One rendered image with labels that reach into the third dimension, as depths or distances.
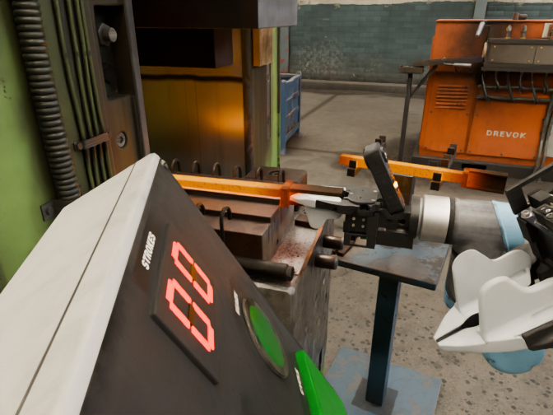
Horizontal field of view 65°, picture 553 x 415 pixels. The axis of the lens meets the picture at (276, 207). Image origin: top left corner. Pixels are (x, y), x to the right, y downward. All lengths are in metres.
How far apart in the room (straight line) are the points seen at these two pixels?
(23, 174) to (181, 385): 0.32
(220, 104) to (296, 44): 7.58
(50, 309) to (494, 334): 0.27
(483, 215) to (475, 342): 0.40
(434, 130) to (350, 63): 4.36
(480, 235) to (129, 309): 0.61
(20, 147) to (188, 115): 0.64
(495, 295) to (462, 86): 3.82
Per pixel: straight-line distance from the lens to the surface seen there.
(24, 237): 0.47
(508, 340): 0.34
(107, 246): 0.19
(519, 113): 4.19
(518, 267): 0.37
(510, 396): 1.95
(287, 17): 0.72
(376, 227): 0.72
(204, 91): 1.02
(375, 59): 8.24
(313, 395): 0.33
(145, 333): 0.17
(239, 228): 0.68
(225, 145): 1.02
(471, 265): 0.35
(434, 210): 0.71
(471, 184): 1.12
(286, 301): 0.66
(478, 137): 4.20
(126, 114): 0.58
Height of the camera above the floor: 1.29
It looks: 24 degrees down
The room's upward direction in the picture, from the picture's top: straight up
